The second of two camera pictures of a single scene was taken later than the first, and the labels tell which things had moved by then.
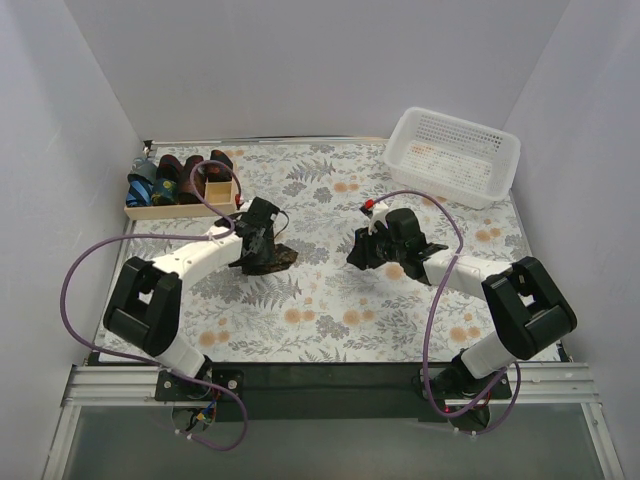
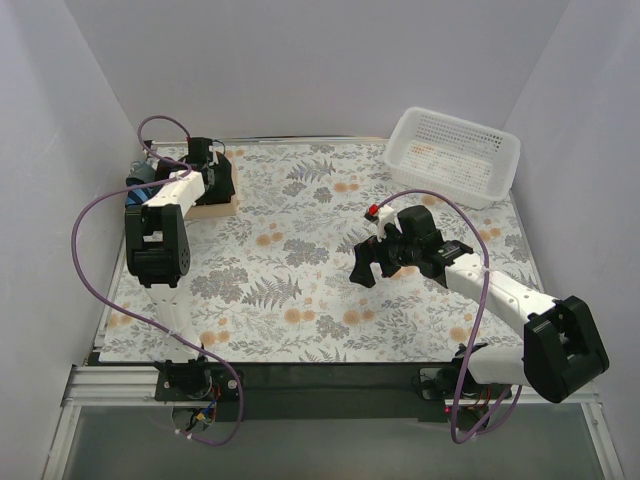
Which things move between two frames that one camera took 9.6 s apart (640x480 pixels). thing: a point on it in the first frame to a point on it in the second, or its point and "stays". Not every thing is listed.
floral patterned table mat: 326,309 stays
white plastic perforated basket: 469,162 stays
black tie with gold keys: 282,258 to 223,188
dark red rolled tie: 169,168 stays
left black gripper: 257,245 to 220,176
